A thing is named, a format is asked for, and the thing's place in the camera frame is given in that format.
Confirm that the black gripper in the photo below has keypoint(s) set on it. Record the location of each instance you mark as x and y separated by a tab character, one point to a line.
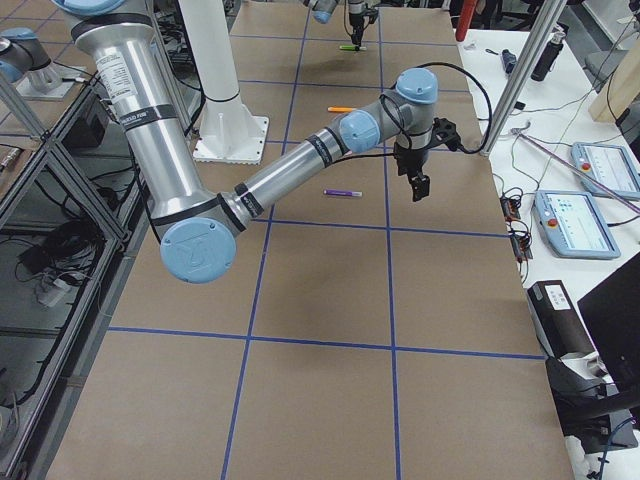
410	159
356	19

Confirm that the green highlighter pen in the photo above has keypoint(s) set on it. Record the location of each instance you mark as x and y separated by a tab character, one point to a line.
352	48

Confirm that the orange highlighter pen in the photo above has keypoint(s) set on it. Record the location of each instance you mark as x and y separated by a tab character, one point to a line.
338	109

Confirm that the purple highlighter pen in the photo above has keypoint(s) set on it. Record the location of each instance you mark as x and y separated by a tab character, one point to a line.
342	193

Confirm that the red cylinder bottle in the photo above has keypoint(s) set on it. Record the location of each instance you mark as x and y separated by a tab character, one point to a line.
465	18

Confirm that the near blue teach pendant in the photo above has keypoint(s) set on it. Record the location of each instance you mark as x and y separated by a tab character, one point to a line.
573	225

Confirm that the blue teach pendant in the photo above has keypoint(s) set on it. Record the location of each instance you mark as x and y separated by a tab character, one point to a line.
610	165
573	225

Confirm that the black water bottle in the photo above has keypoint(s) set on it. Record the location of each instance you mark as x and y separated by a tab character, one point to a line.
549	55

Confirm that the far blue teach pendant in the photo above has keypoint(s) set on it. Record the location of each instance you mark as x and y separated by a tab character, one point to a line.
610	165

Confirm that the black cardboard box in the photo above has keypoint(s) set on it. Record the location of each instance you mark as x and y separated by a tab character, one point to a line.
558	327

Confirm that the black monitor on stand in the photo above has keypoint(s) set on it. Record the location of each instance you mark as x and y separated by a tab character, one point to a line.
590	409

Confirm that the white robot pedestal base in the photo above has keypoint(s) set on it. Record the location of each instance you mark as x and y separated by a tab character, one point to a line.
228	132

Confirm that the grey aluminium frame post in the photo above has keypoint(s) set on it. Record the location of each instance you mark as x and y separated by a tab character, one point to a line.
530	53

